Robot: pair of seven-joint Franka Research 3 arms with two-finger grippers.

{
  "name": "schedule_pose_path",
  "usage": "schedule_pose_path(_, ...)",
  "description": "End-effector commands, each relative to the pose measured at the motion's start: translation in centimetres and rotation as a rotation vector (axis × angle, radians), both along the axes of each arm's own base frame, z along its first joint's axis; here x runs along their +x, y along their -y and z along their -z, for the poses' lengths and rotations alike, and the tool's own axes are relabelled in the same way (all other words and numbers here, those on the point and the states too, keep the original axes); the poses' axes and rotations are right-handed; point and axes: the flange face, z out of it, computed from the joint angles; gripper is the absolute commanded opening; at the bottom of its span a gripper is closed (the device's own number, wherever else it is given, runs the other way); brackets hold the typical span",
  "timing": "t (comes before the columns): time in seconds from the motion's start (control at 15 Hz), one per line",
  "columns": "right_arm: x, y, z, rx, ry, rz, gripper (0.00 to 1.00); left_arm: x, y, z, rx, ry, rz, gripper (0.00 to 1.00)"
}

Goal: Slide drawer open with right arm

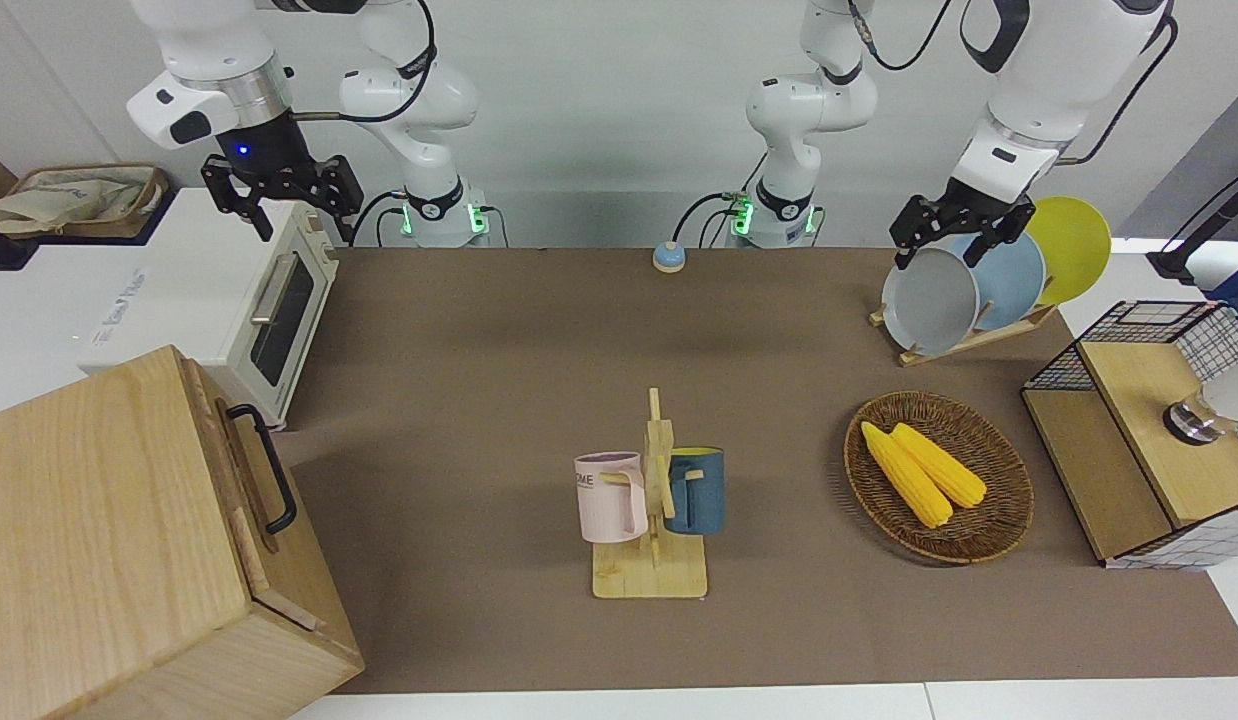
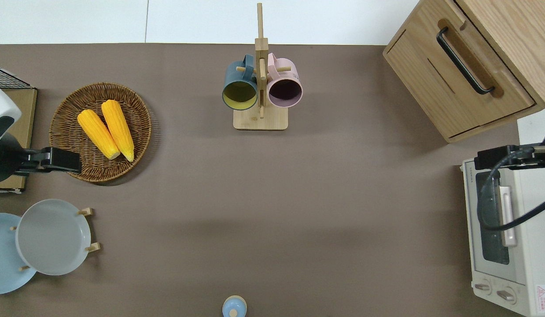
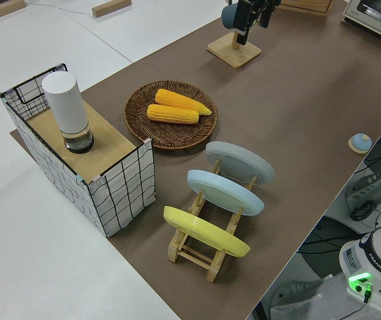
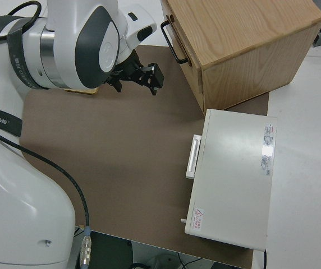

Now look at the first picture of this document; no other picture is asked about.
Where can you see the dark blue mug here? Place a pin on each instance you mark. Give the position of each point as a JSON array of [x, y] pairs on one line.
[[704, 495]]

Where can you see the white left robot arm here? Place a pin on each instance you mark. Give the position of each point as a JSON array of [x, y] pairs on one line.
[[809, 100]]

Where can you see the grey plate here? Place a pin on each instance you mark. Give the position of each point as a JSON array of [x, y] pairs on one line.
[[929, 300]]

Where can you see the light blue plate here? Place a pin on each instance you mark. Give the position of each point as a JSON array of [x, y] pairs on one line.
[[1014, 280]]

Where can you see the brown wicker basket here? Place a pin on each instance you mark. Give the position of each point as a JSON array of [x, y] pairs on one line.
[[979, 530]]

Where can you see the beige tote bag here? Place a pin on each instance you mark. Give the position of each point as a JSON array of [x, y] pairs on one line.
[[69, 195]]

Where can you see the white cylinder bottle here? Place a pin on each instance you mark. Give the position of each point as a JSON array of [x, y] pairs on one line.
[[1234, 390]]

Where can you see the yellow plate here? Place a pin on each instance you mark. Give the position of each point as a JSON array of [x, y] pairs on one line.
[[1074, 245]]

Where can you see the wooden mug rack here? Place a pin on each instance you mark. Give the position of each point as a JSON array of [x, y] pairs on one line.
[[649, 575]]

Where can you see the brown table mat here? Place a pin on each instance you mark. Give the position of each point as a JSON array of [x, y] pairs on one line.
[[479, 350]]

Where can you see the white toaster oven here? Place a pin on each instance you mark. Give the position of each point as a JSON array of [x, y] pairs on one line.
[[179, 290]]

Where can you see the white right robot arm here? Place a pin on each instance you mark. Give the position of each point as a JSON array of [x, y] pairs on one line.
[[419, 100]]

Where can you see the blue service bell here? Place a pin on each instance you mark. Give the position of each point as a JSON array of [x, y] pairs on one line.
[[669, 258]]

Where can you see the light wooden drawer cabinet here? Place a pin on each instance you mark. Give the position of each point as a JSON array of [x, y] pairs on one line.
[[79, 520]]

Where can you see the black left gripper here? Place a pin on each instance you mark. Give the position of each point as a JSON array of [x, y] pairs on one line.
[[979, 208]]

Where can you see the wooden plate rack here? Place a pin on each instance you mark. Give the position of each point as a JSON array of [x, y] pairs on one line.
[[914, 355]]

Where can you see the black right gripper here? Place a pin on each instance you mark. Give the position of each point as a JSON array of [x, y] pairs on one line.
[[264, 150]]

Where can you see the yellow corn cob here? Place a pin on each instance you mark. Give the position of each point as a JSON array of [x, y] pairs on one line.
[[909, 480], [949, 470]]

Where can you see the pink mug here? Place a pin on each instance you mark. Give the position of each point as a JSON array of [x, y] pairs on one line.
[[604, 500]]

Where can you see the light wooden drawer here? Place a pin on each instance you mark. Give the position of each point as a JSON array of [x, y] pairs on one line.
[[244, 500]]

